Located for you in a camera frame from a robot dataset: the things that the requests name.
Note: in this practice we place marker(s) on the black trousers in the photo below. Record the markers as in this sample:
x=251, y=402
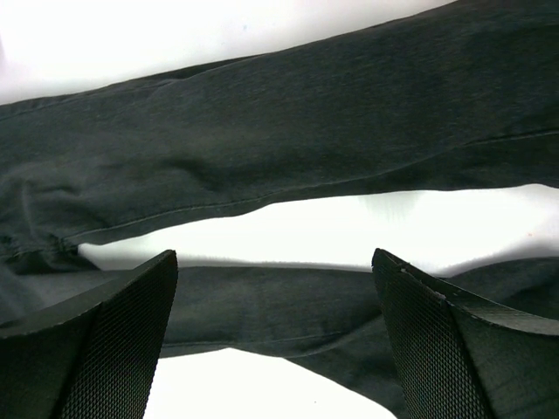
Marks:
x=464, y=96

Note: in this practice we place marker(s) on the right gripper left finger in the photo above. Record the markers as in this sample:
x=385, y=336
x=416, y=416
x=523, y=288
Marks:
x=93, y=355

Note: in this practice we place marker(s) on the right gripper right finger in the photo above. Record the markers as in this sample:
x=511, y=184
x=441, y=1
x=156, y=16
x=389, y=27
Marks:
x=459, y=355

